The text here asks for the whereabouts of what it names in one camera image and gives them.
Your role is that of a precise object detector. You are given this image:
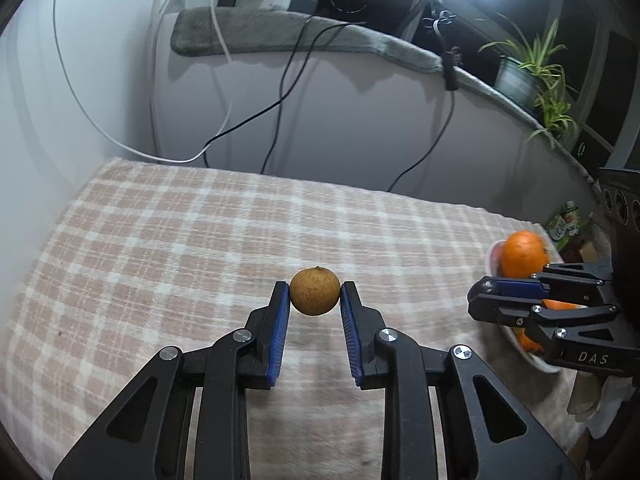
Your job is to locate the black cable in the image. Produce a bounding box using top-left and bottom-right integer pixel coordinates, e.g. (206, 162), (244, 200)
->
(386, 87), (455, 193)
(202, 14), (316, 169)
(261, 19), (361, 175)

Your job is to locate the potted spider plant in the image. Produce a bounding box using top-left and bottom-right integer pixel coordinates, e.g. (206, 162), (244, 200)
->
(477, 16), (582, 150)

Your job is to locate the grey plush mat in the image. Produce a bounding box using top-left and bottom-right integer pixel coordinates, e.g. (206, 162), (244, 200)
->
(170, 7), (603, 188)

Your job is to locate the checked beige blanket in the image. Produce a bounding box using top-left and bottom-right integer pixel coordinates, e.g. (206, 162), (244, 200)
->
(0, 156), (581, 480)

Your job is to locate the white cable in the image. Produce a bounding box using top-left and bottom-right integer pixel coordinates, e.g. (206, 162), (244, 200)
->
(51, 0), (235, 164)

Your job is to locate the brown longan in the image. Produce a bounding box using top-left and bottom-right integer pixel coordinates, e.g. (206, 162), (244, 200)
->
(290, 266), (342, 317)

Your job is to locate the white bowl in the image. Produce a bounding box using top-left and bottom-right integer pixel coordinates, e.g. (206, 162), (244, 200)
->
(486, 232), (566, 374)

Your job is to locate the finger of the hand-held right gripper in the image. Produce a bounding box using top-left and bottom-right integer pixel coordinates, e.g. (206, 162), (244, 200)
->
(482, 260), (615, 301)
(467, 282), (621, 356)

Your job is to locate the cream cloth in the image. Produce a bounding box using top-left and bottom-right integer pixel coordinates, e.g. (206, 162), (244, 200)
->
(567, 374), (632, 427)

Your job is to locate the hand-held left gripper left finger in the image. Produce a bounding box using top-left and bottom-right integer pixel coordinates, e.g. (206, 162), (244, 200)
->
(52, 280), (292, 480)

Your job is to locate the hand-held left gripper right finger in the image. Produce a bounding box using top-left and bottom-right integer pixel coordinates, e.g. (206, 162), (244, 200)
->
(339, 281), (581, 480)

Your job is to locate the green snack packet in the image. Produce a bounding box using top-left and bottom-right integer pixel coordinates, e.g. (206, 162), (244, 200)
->
(545, 200), (584, 252)

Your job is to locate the small mandarin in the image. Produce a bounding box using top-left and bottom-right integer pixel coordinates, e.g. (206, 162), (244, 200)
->
(542, 298), (591, 311)
(515, 327), (547, 354)

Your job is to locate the large orange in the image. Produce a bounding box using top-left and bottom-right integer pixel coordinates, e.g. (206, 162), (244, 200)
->
(501, 230), (550, 279)

